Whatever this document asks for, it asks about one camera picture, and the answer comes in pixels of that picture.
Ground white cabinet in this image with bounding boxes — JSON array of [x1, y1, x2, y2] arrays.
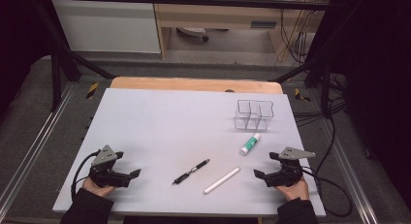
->
[[51, 0, 162, 54]]

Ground black floor cables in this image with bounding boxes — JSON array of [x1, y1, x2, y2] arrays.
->
[[292, 73, 348, 176]]

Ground hand-held gripper black cable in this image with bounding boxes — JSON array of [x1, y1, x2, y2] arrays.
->
[[70, 149, 102, 199], [300, 167, 354, 218]]

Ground wooden table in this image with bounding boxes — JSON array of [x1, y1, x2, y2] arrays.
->
[[110, 76, 284, 95]]

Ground person's left hand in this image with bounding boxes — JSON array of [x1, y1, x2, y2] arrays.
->
[[81, 177, 115, 198]]

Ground right hand-held gripper black cable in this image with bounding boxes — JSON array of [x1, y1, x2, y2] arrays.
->
[[300, 167, 354, 218]]

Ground person's right hand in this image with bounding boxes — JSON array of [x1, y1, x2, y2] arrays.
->
[[276, 176, 310, 202]]

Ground white table board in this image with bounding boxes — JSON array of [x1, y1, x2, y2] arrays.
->
[[52, 87, 327, 218]]

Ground black frame strut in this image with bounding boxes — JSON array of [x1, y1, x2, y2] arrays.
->
[[270, 53, 332, 119], [33, 2, 116, 112]]

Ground office chair base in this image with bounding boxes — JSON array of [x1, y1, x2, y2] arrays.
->
[[176, 26, 210, 43]]

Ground black pen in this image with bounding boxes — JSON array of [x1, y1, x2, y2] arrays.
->
[[172, 158, 211, 186]]

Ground white green glue stick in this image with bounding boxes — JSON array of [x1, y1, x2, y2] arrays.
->
[[239, 132, 262, 156]]

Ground clear plastic organizer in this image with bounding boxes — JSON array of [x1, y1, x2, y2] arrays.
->
[[234, 99, 275, 132]]

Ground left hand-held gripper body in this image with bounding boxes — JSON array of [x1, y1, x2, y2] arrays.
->
[[88, 144, 132, 188]]

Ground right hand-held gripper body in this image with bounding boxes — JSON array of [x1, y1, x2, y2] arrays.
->
[[265, 146, 317, 188]]

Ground wooden desk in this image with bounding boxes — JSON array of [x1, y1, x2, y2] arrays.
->
[[151, 0, 333, 62]]

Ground white marker pen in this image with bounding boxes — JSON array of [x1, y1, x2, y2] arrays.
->
[[203, 167, 241, 196]]

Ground yellow black tape marker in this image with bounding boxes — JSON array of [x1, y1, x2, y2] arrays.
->
[[294, 87, 311, 103], [85, 81, 100, 100]]

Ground black frame crossbar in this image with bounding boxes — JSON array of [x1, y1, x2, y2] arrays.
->
[[32, 0, 343, 11]]

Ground aluminium floor rail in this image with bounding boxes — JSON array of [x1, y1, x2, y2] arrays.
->
[[318, 120, 379, 224], [0, 82, 77, 215]]

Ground dark curtain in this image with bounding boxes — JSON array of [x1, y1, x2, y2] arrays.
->
[[0, 0, 56, 118], [309, 0, 411, 203]]

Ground left hand-held gripper black cable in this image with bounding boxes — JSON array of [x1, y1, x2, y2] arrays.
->
[[70, 149, 102, 199]]

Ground hanging cable bundle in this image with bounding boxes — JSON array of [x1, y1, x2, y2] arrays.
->
[[279, 9, 316, 65]]

